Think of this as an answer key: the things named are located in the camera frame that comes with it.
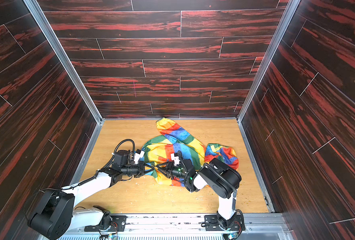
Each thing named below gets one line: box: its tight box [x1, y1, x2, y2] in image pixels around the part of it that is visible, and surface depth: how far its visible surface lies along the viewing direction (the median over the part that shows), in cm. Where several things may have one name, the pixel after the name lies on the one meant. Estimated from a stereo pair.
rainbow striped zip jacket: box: [141, 118, 239, 187], surface depth 100 cm
